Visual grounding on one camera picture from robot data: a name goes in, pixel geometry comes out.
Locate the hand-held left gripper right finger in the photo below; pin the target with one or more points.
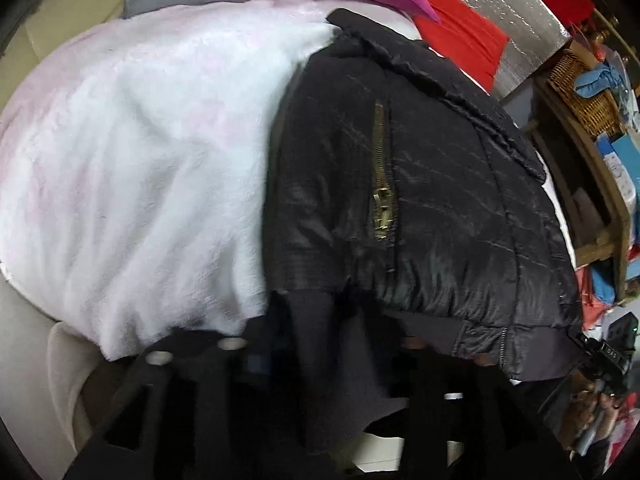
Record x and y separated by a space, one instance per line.
450 425

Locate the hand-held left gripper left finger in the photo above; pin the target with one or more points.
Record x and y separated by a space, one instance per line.
200 385

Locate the black puffer jacket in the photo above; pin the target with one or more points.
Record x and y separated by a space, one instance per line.
450 185

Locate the person's right hand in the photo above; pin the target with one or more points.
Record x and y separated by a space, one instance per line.
587 415

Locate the coral cloth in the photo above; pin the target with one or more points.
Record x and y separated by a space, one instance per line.
592 305

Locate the wooden shelf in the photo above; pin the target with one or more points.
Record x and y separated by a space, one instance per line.
605 185

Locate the blue cardboard box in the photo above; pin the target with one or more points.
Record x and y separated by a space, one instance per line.
625 150

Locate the white fleece blanket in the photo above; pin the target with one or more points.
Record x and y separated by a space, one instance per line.
125 160

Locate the wicker basket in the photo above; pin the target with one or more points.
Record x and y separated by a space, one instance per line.
585 105

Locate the light blue cloth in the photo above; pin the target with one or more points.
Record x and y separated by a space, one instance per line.
600 82

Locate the red pillow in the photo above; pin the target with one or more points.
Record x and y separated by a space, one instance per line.
460 35

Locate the silver foil insulation mat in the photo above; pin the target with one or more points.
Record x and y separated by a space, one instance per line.
515 10

